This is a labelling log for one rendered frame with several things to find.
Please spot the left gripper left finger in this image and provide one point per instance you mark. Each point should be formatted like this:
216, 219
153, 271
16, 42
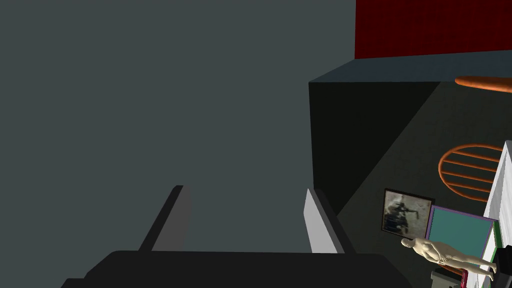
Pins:
170, 224

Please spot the dark framed picture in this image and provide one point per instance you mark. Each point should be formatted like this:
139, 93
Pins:
404, 216

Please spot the teal picture with purple frame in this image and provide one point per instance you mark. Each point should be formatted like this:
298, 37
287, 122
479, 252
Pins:
456, 234

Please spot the orange oval slatted chair back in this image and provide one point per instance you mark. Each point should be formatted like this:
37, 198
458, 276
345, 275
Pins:
468, 170

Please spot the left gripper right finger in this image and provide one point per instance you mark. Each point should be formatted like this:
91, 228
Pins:
322, 232

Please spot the white shelf unit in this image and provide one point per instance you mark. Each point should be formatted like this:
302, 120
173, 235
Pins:
498, 208

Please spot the beige human figure statue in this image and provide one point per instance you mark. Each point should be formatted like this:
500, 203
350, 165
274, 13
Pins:
440, 252

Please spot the orange curved bar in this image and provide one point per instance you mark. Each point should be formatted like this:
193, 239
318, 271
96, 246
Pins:
486, 84

